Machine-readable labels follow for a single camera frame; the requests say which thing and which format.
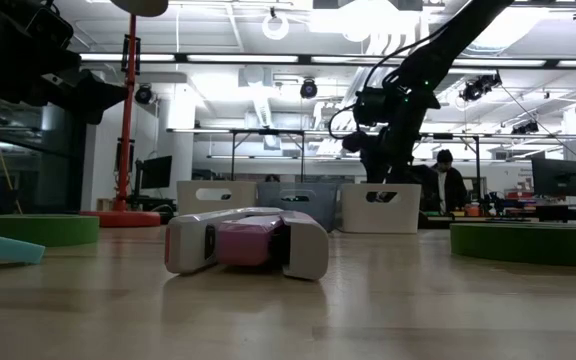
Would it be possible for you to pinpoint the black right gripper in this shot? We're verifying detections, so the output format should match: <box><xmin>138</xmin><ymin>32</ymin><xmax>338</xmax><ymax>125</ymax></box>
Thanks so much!
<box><xmin>360</xmin><ymin>107</ymin><xmax>422</xmax><ymax>204</ymax></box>

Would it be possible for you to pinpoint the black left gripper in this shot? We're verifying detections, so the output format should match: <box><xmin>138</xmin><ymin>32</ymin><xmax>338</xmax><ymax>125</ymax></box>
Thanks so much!
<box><xmin>0</xmin><ymin>42</ymin><xmax>130</xmax><ymax>126</ymax></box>

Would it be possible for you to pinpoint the green tape roll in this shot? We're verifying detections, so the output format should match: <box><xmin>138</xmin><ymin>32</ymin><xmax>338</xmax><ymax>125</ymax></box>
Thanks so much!
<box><xmin>0</xmin><ymin>213</ymin><xmax>101</xmax><ymax>248</ymax></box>
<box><xmin>449</xmin><ymin>222</ymin><xmax>576</xmax><ymax>268</ymax></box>

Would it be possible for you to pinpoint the white and pink stapler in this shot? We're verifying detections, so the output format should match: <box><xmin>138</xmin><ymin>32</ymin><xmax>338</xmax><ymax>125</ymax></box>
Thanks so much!
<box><xmin>163</xmin><ymin>206</ymin><xmax>331</xmax><ymax>282</ymax></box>

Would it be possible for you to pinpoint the white plastic storage bin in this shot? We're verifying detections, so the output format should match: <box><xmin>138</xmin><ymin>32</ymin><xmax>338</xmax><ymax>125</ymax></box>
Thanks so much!
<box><xmin>176</xmin><ymin>179</ymin><xmax>259</xmax><ymax>217</ymax></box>
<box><xmin>339</xmin><ymin>182</ymin><xmax>423</xmax><ymax>235</ymax></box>

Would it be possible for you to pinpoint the red desk lamp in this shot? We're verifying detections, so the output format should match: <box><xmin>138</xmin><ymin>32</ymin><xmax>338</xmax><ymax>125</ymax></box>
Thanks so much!
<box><xmin>78</xmin><ymin>0</ymin><xmax>170</xmax><ymax>229</ymax></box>

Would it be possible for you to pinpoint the black ceiling spotlight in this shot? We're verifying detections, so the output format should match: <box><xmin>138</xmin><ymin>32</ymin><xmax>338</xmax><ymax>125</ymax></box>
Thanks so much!
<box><xmin>299</xmin><ymin>78</ymin><xmax>319</xmax><ymax>100</ymax></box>
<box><xmin>134</xmin><ymin>83</ymin><xmax>155</xmax><ymax>106</ymax></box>
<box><xmin>510</xmin><ymin>120</ymin><xmax>540</xmax><ymax>136</ymax></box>
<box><xmin>459</xmin><ymin>71</ymin><xmax>503</xmax><ymax>103</ymax></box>

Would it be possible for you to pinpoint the person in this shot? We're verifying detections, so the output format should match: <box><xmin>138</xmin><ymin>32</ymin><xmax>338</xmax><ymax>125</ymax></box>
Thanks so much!
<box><xmin>420</xmin><ymin>148</ymin><xmax>469</xmax><ymax>215</ymax></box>

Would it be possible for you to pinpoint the grey plastic storage bin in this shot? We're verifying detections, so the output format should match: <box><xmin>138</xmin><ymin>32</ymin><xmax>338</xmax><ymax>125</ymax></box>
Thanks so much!
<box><xmin>256</xmin><ymin>181</ymin><xmax>340</xmax><ymax>233</ymax></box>

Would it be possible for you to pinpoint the black computer monitor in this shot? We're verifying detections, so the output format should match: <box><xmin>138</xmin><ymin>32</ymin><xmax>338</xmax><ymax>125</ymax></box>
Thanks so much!
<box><xmin>530</xmin><ymin>157</ymin><xmax>576</xmax><ymax>198</ymax></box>
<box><xmin>139</xmin><ymin>154</ymin><xmax>174</xmax><ymax>191</ymax></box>

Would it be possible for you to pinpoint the yellow pole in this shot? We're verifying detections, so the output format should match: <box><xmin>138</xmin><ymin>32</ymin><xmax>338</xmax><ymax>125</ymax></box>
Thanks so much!
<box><xmin>0</xmin><ymin>96</ymin><xmax>23</xmax><ymax>215</ymax></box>

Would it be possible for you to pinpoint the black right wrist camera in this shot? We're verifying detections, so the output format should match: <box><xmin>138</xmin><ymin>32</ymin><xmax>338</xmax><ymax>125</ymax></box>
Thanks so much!
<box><xmin>341</xmin><ymin>130</ymin><xmax>369</xmax><ymax>154</ymax></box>

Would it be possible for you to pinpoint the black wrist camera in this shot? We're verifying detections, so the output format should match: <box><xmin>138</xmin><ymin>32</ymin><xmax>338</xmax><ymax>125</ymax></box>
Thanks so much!
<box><xmin>341</xmin><ymin>130</ymin><xmax>369</xmax><ymax>154</ymax></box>
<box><xmin>20</xmin><ymin>2</ymin><xmax>76</xmax><ymax>51</ymax></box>

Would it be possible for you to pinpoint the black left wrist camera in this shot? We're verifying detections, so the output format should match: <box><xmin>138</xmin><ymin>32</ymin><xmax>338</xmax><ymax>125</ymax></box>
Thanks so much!
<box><xmin>20</xmin><ymin>2</ymin><xmax>76</xmax><ymax>51</ymax></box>

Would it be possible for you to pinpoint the white ceiling ring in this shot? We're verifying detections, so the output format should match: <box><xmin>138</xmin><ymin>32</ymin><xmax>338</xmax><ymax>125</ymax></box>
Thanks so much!
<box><xmin>261</xmin><ymin>10</ymin><xmax>291</xmax><ymax>42</ymax></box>

